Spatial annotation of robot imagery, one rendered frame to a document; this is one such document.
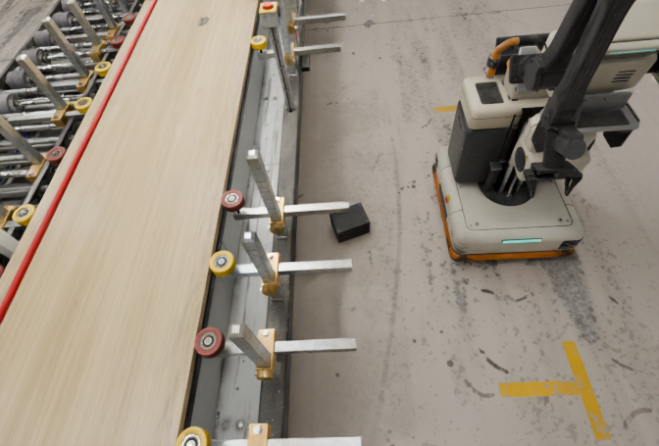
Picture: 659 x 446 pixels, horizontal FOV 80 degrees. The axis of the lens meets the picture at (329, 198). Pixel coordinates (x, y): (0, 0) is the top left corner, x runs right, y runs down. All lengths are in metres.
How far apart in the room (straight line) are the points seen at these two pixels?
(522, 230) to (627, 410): 0.85
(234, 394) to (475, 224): 1.34
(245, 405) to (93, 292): 0.60
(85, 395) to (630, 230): 2.59
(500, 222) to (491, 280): 0.34
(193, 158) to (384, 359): 1.28
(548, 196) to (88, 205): 2.10
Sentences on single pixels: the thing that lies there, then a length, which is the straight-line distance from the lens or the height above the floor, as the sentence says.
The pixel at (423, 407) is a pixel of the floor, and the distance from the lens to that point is 2.03.
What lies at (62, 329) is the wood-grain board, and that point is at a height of 0.90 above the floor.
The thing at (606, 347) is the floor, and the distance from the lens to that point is 2.34.
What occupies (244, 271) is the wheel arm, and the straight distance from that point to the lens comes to 1.35.
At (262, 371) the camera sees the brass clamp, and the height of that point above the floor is 0.83.
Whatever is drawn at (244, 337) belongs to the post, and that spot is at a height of 1.10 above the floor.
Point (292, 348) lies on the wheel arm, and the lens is 1.24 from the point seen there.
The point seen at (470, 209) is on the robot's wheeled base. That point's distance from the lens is 2.14.
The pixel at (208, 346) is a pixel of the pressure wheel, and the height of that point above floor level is 0.90.
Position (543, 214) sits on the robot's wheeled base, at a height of 0.28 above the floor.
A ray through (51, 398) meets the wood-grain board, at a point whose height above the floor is 0.90.
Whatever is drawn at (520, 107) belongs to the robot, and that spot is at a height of 0.81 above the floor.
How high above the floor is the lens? 2.00
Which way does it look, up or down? 54 degrees down
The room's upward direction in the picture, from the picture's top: 9 degrees counter-clockwise
